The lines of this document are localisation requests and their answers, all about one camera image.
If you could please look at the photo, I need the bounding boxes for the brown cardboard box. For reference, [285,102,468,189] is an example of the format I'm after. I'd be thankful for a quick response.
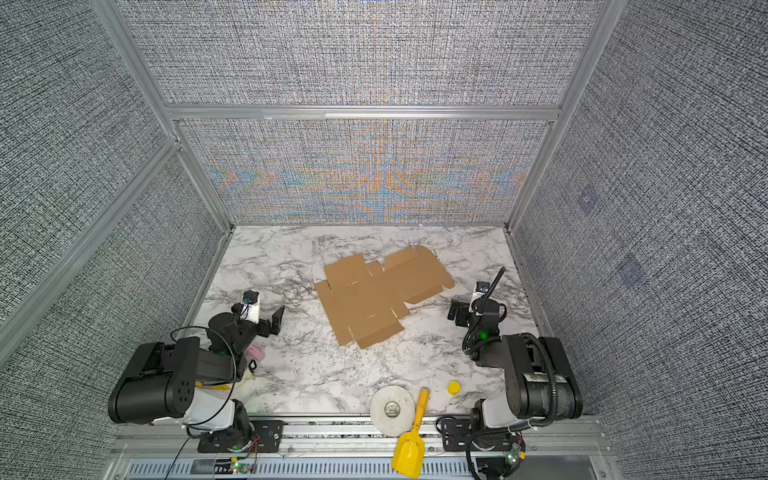
[315,246,455,349]

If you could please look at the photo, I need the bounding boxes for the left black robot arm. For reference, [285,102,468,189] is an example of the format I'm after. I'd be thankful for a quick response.
[108,304,285,455]

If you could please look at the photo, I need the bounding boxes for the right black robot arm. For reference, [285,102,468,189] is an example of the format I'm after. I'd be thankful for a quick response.
[447,297,584,434]

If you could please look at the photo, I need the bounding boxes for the yellow work glove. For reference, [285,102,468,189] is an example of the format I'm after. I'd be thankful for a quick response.
[196,368,255,391]

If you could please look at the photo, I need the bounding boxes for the small yellow bottle cap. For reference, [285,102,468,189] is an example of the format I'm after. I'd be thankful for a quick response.
[448,380,461,396]

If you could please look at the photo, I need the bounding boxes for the white tape roll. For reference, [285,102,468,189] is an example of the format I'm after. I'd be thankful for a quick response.
[370,385,416,437]

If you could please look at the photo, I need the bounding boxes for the yellow plastic toy shovel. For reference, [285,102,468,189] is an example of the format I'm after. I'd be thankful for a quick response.
[392,388,430,479]

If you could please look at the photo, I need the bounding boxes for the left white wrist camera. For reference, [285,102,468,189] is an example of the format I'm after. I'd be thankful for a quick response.
[240,290,260,324]

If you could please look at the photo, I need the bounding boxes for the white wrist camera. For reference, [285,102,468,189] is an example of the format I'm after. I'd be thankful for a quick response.
[469,281,491,312]
[240,290,260,324]

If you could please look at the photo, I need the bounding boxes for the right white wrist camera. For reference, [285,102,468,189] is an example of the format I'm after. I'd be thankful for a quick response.
[469,281,491,312]

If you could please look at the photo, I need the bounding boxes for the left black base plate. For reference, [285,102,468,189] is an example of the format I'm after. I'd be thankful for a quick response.
[197,420,285,455]

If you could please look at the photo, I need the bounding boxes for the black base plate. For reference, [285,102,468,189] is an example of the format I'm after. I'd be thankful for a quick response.
[435,416,529,452]
[197,420,285,455]

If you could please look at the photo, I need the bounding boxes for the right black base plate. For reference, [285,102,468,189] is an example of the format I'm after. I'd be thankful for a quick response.
[435,416,529,452]

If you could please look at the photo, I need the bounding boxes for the aluminium front frame rail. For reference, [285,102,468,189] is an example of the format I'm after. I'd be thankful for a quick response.
[99,414,623,479]

